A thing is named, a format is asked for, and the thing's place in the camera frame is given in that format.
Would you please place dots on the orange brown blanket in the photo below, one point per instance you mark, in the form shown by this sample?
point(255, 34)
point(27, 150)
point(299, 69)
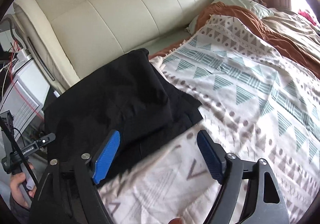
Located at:
point(285, 46)

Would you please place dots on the red clothes on windowsill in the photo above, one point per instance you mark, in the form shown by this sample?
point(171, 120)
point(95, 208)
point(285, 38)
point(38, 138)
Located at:
point(306, 14)

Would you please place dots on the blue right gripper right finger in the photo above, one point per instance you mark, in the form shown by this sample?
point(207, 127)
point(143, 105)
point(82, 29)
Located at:
point(213, 155)

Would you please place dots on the person's left hand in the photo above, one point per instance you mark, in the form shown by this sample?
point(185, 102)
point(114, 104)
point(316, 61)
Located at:
point(18, 192)

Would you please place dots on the patterned white bedspread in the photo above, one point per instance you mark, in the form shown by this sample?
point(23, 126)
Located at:
point(254, 102)

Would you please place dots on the cream leather headboard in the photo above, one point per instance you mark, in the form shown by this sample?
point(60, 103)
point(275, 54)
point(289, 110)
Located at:
point(69, 39)

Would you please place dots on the folded black garment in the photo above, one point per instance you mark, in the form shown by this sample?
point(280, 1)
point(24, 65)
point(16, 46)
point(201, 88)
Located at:
point(184, 107)

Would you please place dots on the black jacket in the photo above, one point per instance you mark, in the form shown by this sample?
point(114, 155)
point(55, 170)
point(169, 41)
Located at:
point(127, 95)

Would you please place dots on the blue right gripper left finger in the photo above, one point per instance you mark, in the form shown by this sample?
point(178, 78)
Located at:
point(104, 156)

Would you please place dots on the beige duvet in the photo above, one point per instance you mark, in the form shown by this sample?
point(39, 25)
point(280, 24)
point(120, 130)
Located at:
point(295, 27)

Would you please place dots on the white left bedside cabinet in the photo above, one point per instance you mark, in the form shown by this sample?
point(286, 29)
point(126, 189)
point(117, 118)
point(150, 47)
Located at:
point(23, 92)

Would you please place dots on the light green pillow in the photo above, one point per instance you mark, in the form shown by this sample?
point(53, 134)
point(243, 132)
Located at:
point(240, 4)

